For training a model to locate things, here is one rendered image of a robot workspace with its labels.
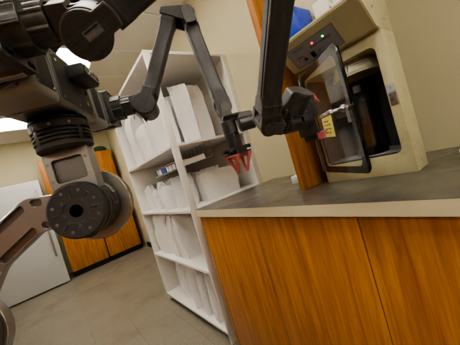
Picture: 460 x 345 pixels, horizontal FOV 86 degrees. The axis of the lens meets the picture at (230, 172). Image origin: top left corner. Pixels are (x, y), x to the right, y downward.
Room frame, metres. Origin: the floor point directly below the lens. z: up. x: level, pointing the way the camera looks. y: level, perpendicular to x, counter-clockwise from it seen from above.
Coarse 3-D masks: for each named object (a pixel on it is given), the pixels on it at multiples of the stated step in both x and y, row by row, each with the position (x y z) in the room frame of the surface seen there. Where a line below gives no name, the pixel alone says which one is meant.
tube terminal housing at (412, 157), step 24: (312, 0) 0.92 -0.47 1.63; (384, 0) 0.84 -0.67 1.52; (384, 24) 0.80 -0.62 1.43; (360, 48) 0.83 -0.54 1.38; (384, 48) 0.78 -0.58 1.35; (384, 72) 0.79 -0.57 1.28; (408, 96) 0.83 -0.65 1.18; (408, 120) 0.79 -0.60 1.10; (408, 144) 0.78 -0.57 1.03; (384, 168) 0.85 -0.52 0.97; (408, 168) 0.80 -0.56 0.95
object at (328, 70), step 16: (336, 48) 0.71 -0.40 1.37; (320, 64) 0.82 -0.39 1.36; (336, 64) 0.73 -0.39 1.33; (304, 80) 0.97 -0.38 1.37; (320, 80) 0.84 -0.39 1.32; (336, 80) 0.75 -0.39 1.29; (320, 96) 0.87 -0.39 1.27; (336, 96) 0.77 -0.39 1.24; (320, 112) 0.91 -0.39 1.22; (336, 112) 0.80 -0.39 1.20; (352, 112) 0.72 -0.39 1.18; (320, 128) 0.95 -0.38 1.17; (336, 128) 0.83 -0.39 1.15; (352, 128) 0.74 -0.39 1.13; (320, 144) 0.99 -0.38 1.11; (336, 144) 0.86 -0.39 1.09; (352, 144) 0.76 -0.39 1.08; (336, 160) 0.89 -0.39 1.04; (352, 160) 0.79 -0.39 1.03; (368, 160) 0.71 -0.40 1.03
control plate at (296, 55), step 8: (320, 32) 0.83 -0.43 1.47; (328, 32) 0.82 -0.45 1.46; (336, 32) 0.81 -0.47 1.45; (312, 40) 0.87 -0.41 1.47; (320, 40) 0.86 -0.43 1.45; (328, 40) 0.85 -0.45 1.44; (336, 40) 0.84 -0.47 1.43; (296, 48) 0.91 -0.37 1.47; (304, 48) 0.90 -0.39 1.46; (312, 48) 0.89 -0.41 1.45; (320, 48) 0.88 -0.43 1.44; (288, 56) 0.95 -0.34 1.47; (296, 56) 0.94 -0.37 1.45; (304, 56) 0.93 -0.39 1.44; (312, 56) 0.92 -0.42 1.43; (296, 64) 0.97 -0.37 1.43; (304, 64) 0.96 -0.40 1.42
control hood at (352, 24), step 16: (352, 0) 0.72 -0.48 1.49; (368, 0) 0.75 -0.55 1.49; (320, 16) 0.80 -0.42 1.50; (336, 16) 0.78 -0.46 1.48; (352, 16) 0.76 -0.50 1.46; (368, 16) 0.75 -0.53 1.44; (304, 32) 0.85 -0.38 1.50; (352, 32) 0.80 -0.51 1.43; (368, 32) 0.79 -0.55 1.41; (288, 48) 0.92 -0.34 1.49; (288, 64) 0.98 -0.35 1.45
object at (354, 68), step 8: (368, 56) 0.88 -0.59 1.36; (344, 64) 0.91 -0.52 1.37; (352, 64) 0.89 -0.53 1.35; (360, 64) 0.87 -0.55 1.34; (368, 64) 0.86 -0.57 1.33; (376, 64) 0.86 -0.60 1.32; (352, 72) 0.88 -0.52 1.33; (360, 72) 1.00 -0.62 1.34; (368, 72) 0.98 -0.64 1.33; (352, 80) 1.02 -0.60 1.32
